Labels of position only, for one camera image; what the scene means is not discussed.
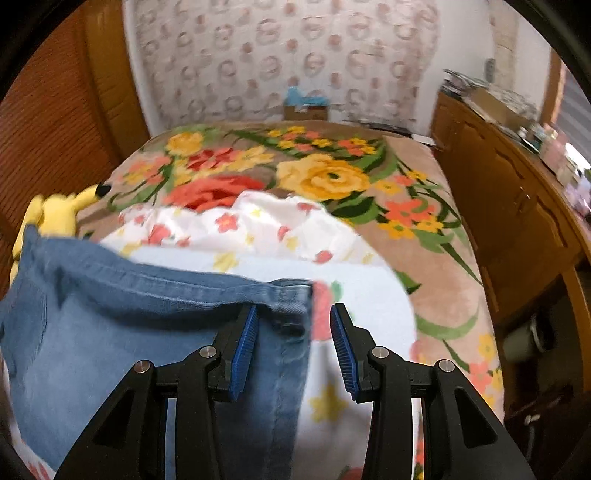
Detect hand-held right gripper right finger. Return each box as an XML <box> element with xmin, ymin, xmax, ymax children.
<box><xmin>329</xmin><ymin>302</ymin><xmax>539</xmax><ymax>480</ymax></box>

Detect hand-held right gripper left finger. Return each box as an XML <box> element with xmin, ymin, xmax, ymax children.
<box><xmin>54</xmin><ymin>302</ymin><xmax>259</xmax><ymax>480</ymax></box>

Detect blue denim pants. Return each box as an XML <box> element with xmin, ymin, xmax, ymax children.
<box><xmin>0</xmin><ymin>226</ymin><xmax>317</xmax><ymax>480</ymax></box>

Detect white flower print sheet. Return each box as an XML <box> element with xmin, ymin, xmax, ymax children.
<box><xmin>9</xmin><ymin>191</ymin><xmax>426</xmax><ymax>480</ymax></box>

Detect brown floral blanket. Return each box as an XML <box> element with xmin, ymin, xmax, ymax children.
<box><xmin>76</xmin><ymin>121</ymin><xmax>504</xmax><ymax>416</ymax></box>

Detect grey mug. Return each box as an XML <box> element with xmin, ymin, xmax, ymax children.
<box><xmin>501</xmin><ymin>314</ymin><xmax>555</xmax><ymax>365</ymax></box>

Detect brown wooden dresser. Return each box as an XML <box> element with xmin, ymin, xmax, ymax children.
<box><xmin>429</xmin><ymin>90</ymin><xmax>591</xmax><ymax>462</ymax></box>

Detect yellow plush toy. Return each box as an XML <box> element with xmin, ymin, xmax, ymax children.
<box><xmin>9</xmin><ymin>182</ymin><xmax>112</xmax><ymax>287</ymax></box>

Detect small cardboard box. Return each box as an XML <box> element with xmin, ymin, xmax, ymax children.
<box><xmin>283</xmin><ymin>105</ymin><xmax>329</xmax><ymax>121</ymax></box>

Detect light blue cloth item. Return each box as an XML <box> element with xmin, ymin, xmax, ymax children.
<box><xmin>284</xmin><ymin>87</ymin><xmax>329</xmax><ymax>108</ymax></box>

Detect pile of clutter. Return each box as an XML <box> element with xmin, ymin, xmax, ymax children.
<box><xmin>441</xmin><ymin>60</ymin><xmax>591</xmax><ymax>204</ymax></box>

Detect brown wooden wardrobe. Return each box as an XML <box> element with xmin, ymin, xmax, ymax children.
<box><xmin>0</xmin><ymin>0</ymin><xmax>153</xmax><ymax>268</ymax></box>

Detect ring patterned curtain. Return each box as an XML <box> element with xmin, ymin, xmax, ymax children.
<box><xmin>124</xmin><ymin>0</ymin><xmax>444</xmax><ymax>134</ymax></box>

